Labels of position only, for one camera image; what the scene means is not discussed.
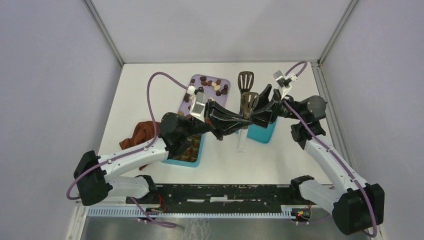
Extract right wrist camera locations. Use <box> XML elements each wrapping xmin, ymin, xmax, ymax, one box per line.
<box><xmin>273</xmin><ymin>70</ymin><xmax>298</xmax><ymax>98</ymax></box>

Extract purple chocolate tray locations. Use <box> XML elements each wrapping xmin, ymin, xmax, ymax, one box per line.
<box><xmin>177</xmin><ymin>74</ymin><xmax>231</xmax><ymax>116</ymax></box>

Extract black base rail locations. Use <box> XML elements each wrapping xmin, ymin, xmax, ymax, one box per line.
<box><xmin>137</xmin><ymin>183</ymin><xmax>311</xmax><ymax>214</ymax></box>

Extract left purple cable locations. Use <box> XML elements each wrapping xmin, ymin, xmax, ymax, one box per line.
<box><xmin>66</xmin><ymin>71</ymin><xmax>190</xmax><ymax>201</ymax></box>

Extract teal box lid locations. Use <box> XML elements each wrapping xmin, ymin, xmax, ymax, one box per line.
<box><xmin>247</xmin><ymin>120</ymin><xmax>277</xmax><ymax>144</ymax></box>

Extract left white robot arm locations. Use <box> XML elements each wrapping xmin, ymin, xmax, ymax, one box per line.
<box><xmin>71</xmin><ymin>100</ymin><xmax>253</xmax><ymax>206</ymax></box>

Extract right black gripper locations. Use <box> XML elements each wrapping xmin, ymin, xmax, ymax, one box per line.
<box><xmin>241</xmin><ymin>83</ymin><xmax>305</xmax><ymax>128</ymax></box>

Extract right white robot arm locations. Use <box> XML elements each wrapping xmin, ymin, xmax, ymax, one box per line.
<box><xmin>251</xmin><ymin>84</ymin><xmax>385</xmax><ymax>238</ymax></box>

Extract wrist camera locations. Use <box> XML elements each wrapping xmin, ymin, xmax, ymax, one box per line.
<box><xmin>188</xmin><ymin>92</ymin><xmax>208</xmax><ymax>122</ymax></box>
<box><xmin>273</xmin><ymin>70</ymin><xmax>298</xmax><ymax>98</ymax></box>

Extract brown cloth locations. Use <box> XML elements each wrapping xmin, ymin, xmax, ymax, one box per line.
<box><xmin>119</xmin><ymin>120</ymin><xmax>161</xmax><ymax>150</ymax></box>

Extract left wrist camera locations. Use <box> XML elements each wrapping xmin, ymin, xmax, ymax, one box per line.
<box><xmin>188</xmin><ymin>92</ymin><xmax>208</xmax><ymax>122</ymax></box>

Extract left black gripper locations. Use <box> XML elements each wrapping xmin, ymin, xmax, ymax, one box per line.
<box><xmin>181</xmin><ymin>99</ymin><xmax>253</xmax><ymax>141</ymax></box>

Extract teal chocolate box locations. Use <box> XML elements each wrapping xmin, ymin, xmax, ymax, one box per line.
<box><xmin>162</xmin><ymin>134</ymin><xmax>204</xmax><ymax>168</ymax></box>

